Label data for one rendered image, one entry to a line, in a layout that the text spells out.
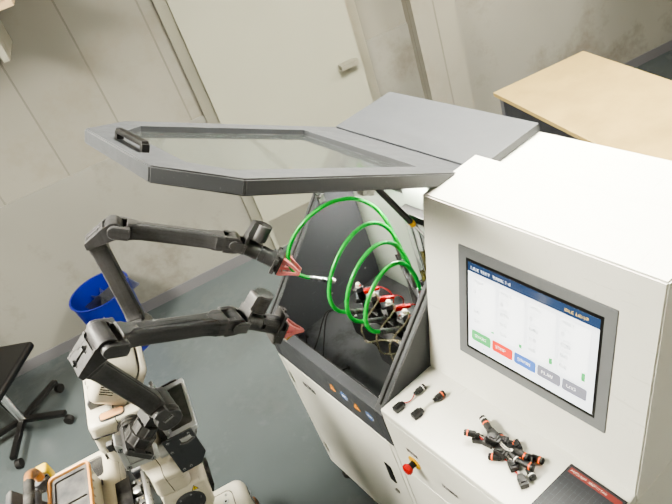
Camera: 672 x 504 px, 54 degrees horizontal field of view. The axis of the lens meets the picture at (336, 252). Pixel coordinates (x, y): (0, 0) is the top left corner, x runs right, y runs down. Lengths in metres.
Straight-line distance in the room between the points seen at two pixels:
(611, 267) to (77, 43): 3.24
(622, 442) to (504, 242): 0.54
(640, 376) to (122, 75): 3.30
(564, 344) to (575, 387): 0.11
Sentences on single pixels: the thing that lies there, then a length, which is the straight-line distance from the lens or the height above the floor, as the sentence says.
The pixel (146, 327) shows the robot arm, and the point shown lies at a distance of 1.75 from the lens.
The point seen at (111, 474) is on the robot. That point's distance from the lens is 2.60.
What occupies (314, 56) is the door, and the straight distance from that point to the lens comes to 4.31.
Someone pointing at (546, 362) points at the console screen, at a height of 1.22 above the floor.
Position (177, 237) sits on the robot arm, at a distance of 2.18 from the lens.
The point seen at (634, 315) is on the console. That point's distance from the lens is 1.52.
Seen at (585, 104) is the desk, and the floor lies 0.69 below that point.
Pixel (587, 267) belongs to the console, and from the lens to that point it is 1.54.
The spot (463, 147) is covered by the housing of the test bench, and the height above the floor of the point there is 1.50.
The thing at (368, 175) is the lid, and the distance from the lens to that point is 1.66.
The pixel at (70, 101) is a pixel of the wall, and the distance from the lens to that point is 4.14.
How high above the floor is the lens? 2.52
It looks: 35 degrees down
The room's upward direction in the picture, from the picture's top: 21 degrees counter-clockwise
